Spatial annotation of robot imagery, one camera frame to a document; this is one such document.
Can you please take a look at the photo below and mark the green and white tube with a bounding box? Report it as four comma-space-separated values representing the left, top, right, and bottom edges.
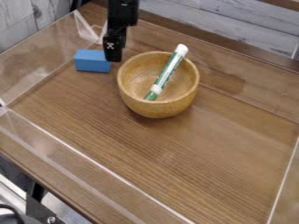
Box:
145, 44, 189, 101

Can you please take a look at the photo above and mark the light wooden bowl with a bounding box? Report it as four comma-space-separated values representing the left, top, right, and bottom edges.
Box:
117, 52, 201, 118

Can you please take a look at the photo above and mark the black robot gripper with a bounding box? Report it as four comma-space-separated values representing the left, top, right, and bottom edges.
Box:
103, 0, 139, 62

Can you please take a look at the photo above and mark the black metal table leg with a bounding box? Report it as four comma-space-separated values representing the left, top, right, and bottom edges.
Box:
26, 183, 66, 224

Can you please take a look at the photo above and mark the blue rectangular block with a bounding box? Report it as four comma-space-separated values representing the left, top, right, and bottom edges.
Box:
75, 49, 111, 73

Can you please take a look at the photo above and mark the clear acrylic tray wall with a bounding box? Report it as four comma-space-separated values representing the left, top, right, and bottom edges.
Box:
0, 11, 299, 224

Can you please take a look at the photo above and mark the black cable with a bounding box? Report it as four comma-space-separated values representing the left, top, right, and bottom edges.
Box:
0, 204, 29, 224

